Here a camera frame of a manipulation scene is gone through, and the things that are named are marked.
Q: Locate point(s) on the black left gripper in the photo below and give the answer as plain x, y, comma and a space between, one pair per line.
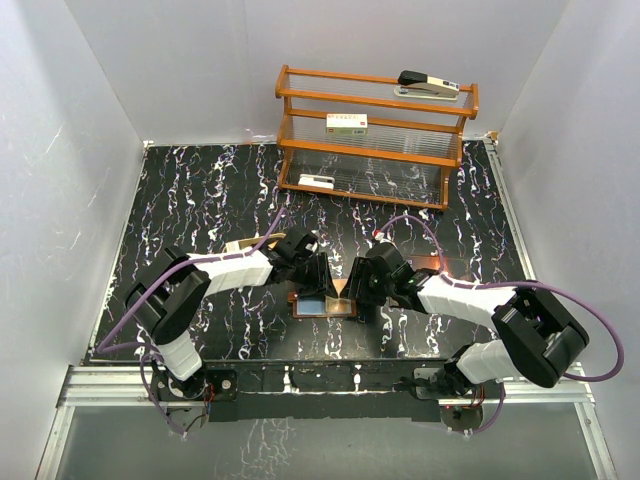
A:
321, 283

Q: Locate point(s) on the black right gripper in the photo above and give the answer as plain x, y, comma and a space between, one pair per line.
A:
356, 287

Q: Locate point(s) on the brown leather card holder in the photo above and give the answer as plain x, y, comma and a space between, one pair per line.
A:
321, 307

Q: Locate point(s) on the beige oval card tray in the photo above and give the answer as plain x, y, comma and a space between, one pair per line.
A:
248, 243

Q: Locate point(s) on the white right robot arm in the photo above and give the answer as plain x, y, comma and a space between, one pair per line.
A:
537, 337

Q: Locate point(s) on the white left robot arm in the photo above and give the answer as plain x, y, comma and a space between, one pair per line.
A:
167, 296

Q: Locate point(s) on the dark book three days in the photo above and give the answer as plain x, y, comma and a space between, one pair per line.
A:
464, 269

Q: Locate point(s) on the small white box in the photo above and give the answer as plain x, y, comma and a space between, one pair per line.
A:
316, 181

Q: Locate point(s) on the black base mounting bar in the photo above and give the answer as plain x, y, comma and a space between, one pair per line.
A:
230, 391

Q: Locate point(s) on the orange wooden shelf rack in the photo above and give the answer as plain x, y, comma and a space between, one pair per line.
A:
412, 148

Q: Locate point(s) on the white staples box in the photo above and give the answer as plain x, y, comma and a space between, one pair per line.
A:
346, 124

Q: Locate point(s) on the black and beige stapler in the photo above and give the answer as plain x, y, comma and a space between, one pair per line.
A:
417, 85

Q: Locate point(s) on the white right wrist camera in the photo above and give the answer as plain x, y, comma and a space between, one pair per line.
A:
381, 237

